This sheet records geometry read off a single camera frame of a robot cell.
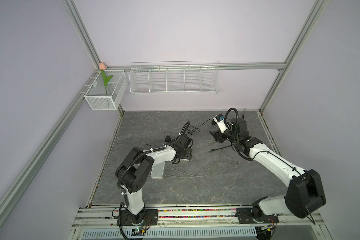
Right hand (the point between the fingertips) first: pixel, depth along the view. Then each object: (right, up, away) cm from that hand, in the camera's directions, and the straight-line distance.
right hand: (216, 128), depth 84 cm
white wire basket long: (-9, +35, +19) cm, 41 cm away
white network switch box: (-19, -19, +4) cm, 27 cm away
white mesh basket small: (-65, +23, +5) cm, 69 cm away
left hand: (-17, -17, +10) cm, 26 cm away
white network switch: (-34, -25, +3) cm, 43 cm away
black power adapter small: (-11, -1, +24) cm, 27 cm away
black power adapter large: (-30, -8, +15) cm, 34 cm away
